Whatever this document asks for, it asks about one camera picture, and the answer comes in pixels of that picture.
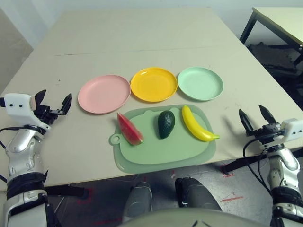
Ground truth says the grey robot right leg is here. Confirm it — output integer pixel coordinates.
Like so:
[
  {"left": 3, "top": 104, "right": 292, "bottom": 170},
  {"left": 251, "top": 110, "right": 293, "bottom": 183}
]
[{"left": 174, "top": 176, "right": 222, "bottom": 211}]

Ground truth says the green cutting board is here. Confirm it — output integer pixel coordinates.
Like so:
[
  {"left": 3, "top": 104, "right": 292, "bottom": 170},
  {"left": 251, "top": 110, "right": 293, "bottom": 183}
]
[{"left": 108, "top": 105, "right": 216, "bottom": 175}]

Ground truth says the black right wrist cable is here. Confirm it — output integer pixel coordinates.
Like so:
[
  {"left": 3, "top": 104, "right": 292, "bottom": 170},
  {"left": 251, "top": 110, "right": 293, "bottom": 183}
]
[{"left": 242, "top": 138, "right": 275, "bottom": 197}]

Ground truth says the beige side table black frame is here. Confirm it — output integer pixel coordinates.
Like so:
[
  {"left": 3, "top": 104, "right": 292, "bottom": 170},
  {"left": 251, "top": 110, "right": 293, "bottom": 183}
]
[{"left": 239, "top": 6, "right": 303, "bottom": 48}]

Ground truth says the grey robot left leg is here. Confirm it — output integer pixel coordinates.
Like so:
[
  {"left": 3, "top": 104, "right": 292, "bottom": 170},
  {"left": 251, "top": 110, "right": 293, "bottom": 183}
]
[{"left": 123, "top": 181, "right": 152, "bottom": 218}]

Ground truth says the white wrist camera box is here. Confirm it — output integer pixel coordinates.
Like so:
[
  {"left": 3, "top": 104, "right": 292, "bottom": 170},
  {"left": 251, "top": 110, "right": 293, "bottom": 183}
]
[
  {"left": 0, "top": 93, "right": 52, "bottom": 133},
  {"left": 279, "top": 118, "right": 303, "bottom": 143}
]

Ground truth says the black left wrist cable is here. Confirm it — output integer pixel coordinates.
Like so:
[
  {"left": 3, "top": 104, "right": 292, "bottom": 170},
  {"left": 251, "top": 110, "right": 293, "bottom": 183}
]
[{"left": 0, "top": 126, "right": 29, "bottom": 152}]

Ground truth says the grey robot torso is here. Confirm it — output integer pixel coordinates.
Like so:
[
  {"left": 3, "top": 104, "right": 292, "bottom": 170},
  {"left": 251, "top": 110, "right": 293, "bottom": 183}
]
[{"left": 118, "top": 208, "right": 240, "bottom": 227}]

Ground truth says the dark green toy avocado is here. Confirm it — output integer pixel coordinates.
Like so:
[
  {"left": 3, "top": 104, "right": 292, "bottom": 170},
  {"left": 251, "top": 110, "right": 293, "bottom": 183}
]
[{"left": 158, "top": 110, "right": 176, "bottom": 140}]

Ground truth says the yellow toy banana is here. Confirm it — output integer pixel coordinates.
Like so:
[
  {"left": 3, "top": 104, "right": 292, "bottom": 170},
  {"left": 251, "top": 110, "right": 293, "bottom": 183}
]
[{"left": 181, "top": 105, "right": 220, "bottom": 142}]

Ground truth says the red toy watermelon slice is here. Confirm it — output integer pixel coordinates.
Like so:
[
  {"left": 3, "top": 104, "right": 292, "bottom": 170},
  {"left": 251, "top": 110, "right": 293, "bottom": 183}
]
[{"left": 116, "top": 112, "right": 144, "bottom": 147}]

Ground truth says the grey robot leg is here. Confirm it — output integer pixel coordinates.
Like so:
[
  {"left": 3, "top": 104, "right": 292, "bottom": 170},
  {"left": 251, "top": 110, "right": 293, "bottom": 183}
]
[
  {"left": 123, "top": 181, "right": 152, "bottom": 218},
  {"left": 174, "top": 176, "right": 222, "bottom": 211}
]

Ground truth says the mint green plastic plate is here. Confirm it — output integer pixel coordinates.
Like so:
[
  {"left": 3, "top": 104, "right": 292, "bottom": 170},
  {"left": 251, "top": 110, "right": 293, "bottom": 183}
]
[{"left": 177, "top": 66, "right": 224, "bottom": 102}]

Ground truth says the yellow plastic plate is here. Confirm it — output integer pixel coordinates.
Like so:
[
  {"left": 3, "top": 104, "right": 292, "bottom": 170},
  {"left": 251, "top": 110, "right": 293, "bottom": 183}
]
[{"left": 130, "top": 67, "right": 178, "bottom": 103}]

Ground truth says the pink plastic plate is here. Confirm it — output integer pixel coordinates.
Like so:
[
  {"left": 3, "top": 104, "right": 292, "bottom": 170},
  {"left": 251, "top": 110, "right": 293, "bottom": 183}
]
[{"left": 78, "top": 74, "right": 132, "bottom": 116}]

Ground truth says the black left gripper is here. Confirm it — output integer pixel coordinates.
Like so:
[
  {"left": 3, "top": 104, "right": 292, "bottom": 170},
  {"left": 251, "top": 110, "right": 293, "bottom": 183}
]
[{"left": 34, "top": 89, "right": 72, "bottom": 126}]

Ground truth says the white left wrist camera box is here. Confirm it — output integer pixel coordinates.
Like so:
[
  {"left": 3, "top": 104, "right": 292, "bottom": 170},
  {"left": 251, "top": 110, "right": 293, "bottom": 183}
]
[{"left": 0, "top": 93, "right": 52, "bottom": 133}]

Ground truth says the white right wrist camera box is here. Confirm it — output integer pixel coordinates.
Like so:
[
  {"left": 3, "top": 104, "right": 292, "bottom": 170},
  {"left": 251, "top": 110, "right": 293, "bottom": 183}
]
[{"left": 279, "top": 118, "right": 303, "bottom": 143}]

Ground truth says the black table frame bar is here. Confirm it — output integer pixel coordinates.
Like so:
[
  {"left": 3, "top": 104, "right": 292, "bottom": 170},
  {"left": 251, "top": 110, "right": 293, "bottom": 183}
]
[{"left": 221, "top": 155, "right": 263, "bottom": 175}]

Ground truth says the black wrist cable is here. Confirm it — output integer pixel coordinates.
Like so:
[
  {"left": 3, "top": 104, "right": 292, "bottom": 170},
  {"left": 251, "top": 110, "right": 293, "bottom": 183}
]
[
  {"left": 242, "top": 138, "right": 275, "bottom": 197},
  {"left": 0, "top": 126, "right": 29, "bottom": 152}
]

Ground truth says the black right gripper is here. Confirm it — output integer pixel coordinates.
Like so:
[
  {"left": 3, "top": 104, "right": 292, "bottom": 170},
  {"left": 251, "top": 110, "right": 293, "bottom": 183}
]
[{"left": 239, "top": 105, "right": 284, "bottom": 144}]

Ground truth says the black crumpled sheet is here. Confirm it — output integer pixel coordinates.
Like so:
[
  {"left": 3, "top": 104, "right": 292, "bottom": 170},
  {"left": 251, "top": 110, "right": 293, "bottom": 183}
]
[{"left": 247, "top": 41, "right": 303, "bottom": 76}]

